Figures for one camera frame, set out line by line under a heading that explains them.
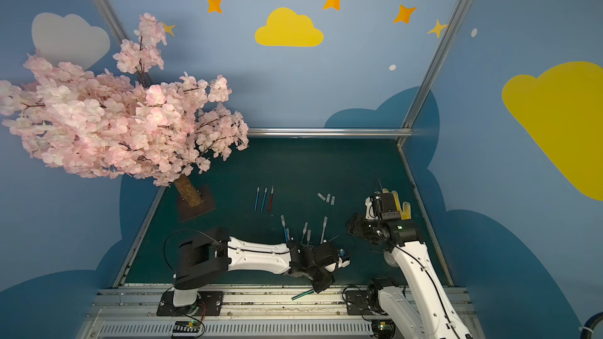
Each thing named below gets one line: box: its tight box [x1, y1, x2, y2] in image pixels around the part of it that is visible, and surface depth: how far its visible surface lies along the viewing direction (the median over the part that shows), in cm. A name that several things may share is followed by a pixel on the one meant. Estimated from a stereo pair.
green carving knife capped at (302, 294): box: [291, 288, 315, 301], surface depth 78 cm
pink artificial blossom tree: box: [0, 12, 249, 208], surface depth 60 cm
